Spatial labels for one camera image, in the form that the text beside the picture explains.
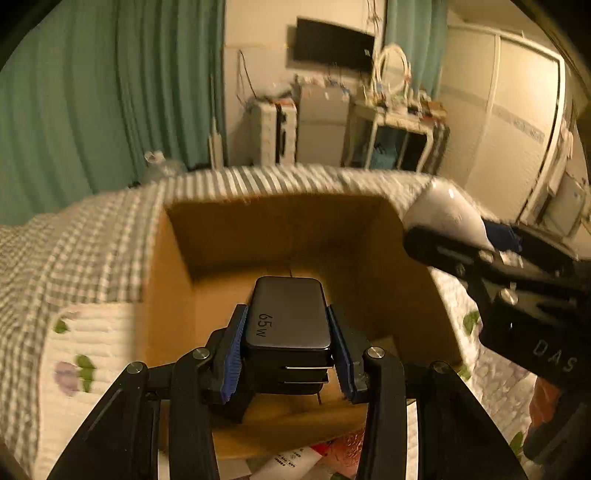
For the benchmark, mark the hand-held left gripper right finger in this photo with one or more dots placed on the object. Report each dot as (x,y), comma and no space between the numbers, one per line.
(342,357)

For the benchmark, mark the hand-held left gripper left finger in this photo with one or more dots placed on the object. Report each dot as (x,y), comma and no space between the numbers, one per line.
(232,355)

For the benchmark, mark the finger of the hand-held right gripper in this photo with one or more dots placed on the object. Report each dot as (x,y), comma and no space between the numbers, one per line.
(443,251)
(503,235)

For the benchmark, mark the white rounded mouse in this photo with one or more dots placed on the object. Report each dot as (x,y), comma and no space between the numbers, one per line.
(443,207)

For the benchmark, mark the black power adapter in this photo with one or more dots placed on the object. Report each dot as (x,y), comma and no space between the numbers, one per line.
(286,318)

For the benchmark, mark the brown cardboard box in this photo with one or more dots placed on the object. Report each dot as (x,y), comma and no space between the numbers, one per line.
(184,277)

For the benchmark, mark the printed paper leaflets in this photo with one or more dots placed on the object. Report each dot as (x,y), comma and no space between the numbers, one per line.
(300,457)

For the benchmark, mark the white wardrobe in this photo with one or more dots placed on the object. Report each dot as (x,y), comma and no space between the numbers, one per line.
(508,115)

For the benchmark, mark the white side table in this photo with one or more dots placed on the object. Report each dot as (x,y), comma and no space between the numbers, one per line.
(415,124)

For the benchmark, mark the white floral quilt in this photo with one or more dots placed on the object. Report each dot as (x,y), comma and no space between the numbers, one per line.
(92,350)

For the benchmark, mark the grey cabinet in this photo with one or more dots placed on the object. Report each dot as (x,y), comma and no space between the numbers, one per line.
(323,124)

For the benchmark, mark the grey checked bed sheet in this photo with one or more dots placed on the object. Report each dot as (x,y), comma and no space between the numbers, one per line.
(83,244)

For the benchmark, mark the clear plastic bottle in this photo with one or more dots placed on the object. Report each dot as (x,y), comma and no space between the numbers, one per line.
(159,166)

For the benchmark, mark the white suitcase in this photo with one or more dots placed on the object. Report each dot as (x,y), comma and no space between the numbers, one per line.
(268,134)

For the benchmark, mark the narrow green curtain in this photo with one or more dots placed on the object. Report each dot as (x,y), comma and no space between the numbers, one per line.
(415,27)

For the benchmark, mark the black wall screen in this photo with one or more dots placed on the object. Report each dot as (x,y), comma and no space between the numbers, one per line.
(332,44)

